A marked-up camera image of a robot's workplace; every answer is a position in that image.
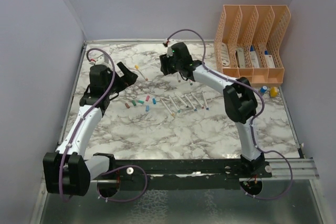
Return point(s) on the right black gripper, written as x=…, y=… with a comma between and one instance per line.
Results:
x=165, y=61

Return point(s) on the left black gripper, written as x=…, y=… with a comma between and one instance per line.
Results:
x=129, y=78

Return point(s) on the peach cap marker pen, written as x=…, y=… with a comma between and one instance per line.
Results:
x=178, y=78

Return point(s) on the brown cap marker pen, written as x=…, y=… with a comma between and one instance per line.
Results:
x=167, y=108

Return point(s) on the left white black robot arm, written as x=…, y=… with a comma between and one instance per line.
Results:
x=92, y=107

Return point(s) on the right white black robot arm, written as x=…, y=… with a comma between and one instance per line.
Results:
x=239, y=99

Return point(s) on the yellow cap marker pen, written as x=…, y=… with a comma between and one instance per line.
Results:
x=140, y=72

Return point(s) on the red end marker pen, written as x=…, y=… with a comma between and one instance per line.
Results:
x=197, y=100

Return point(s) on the blue cap marker pen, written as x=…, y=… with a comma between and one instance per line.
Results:
x=205, y=101

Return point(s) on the white booklet in organizer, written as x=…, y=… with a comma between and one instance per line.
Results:
x=224, y=55

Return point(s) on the orange plastic file organizer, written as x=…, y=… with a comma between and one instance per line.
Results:
x=248, y=40

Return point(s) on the white blue box in organizer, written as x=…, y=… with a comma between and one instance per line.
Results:
x=254, y=57

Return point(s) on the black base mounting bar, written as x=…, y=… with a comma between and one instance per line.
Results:
x=230, y=168

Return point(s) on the blue small bottle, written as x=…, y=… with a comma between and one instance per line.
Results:
x=263, y=90

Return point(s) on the white red box in organizer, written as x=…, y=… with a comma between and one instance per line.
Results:
x=269, y=60

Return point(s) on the yellow small bottle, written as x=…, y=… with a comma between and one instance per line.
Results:
x=273, y=92

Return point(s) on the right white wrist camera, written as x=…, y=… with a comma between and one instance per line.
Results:
x=169, y=50

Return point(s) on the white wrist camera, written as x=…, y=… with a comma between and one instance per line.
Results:
x=101, y=60
x=169, y=50

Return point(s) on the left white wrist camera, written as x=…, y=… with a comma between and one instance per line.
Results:
x=101, y=60

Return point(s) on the aluminium frame rail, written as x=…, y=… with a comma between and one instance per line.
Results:
x=288, y=169

